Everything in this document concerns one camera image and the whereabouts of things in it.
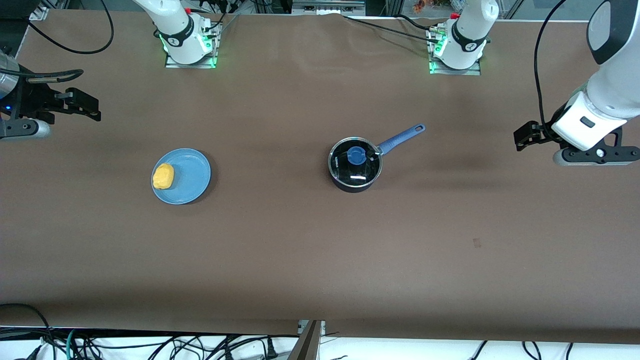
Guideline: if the yellow potato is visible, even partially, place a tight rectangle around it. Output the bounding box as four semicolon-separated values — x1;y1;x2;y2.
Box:
152;163;175;190

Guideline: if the glass lid with blue knob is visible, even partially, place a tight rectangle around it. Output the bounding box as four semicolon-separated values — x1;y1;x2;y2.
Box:
328;137;383;187

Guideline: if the blue round plate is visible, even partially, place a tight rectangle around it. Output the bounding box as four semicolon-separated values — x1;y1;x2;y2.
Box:
151;148;212;206

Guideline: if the brown table cover sheet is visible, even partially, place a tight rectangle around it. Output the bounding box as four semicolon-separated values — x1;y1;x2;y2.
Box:
0;9;640;346

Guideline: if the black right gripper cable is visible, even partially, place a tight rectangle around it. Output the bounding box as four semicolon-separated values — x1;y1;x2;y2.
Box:
0;68;85;84

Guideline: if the black cable loop on table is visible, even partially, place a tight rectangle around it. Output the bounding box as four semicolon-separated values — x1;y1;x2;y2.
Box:
27;0;115;55

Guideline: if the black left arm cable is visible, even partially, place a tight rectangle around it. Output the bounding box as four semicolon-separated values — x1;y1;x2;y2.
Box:
533;0;572;142

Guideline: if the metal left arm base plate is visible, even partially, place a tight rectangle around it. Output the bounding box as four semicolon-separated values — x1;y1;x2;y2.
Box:
428;26;482;76

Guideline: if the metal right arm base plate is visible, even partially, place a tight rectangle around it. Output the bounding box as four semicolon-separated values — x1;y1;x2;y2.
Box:
164;20;221;70

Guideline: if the black pot with blue handle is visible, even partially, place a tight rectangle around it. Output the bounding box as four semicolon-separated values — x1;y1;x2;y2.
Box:
328;124;427;193

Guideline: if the black cable to left base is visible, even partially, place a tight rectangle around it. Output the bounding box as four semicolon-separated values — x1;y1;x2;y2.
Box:
342;14;442;40

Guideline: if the black floor cable loop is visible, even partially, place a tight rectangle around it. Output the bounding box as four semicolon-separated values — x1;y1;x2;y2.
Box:
0;303;57;360

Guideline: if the grey aluminium rail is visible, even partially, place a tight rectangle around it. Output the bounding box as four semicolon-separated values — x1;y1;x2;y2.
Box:
292;0;366;17

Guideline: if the aluminium frame beam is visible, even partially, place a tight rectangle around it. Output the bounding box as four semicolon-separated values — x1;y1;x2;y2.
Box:
286;320;327;360

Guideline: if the black cable with plug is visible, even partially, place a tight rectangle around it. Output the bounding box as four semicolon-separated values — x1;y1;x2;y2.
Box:
250;337;279;360

